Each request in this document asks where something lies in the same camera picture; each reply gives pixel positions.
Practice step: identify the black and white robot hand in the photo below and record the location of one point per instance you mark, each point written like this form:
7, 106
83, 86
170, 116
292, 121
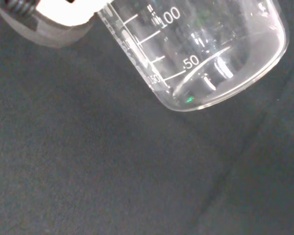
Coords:
51, 27

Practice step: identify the black bench cloth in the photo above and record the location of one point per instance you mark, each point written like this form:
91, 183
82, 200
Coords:
112, 159

